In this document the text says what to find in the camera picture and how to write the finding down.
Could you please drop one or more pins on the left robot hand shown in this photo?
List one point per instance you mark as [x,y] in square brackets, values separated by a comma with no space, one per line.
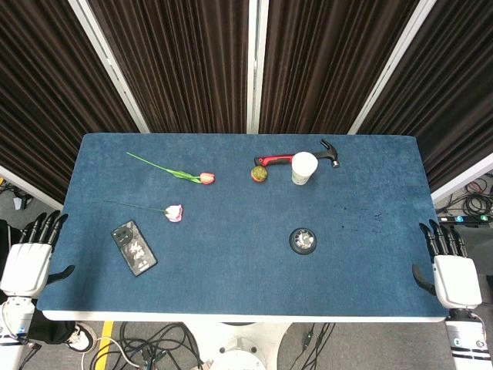
[27,264]

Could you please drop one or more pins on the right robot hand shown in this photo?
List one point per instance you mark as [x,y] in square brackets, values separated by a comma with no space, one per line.
[456,275]

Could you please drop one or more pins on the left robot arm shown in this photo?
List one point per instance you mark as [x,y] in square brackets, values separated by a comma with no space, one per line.
[11,327]

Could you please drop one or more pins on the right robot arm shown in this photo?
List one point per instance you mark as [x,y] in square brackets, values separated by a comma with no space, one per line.
[468,339]

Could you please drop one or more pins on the black power strip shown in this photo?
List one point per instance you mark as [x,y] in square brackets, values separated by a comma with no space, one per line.
[468,219]

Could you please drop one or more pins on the black white sneaker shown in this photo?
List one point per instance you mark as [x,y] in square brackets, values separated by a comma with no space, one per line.
[81,337]

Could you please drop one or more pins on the black smartphone with patterned case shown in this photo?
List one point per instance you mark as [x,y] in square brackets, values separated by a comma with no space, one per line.
[134,248]

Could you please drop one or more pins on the pink white artificial tulip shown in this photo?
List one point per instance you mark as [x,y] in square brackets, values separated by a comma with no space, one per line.
[174,212]

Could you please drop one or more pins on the dark brown curtain panel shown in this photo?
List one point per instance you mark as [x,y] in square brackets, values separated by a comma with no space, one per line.
[181,65]
[54,100]
[447,92]
[331,65]

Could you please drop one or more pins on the white paper cup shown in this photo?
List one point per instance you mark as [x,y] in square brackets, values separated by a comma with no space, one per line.
[303,166]

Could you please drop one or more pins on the orange pink artificial tulip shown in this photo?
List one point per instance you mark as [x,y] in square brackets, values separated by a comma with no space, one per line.
[207,177]

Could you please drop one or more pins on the blue table cloth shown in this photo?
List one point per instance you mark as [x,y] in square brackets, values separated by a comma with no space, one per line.
[239,231]

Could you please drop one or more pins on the red black claw hammer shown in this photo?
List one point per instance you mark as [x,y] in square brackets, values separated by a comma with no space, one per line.
[274,159]

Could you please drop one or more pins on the green orange round fruit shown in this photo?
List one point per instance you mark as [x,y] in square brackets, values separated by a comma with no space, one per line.
[259,173]

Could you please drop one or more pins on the white partition frame post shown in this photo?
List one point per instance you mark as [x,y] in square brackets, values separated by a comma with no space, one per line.
[462,177]
[27,186]
[108,63]
[257,65]
[393,63]

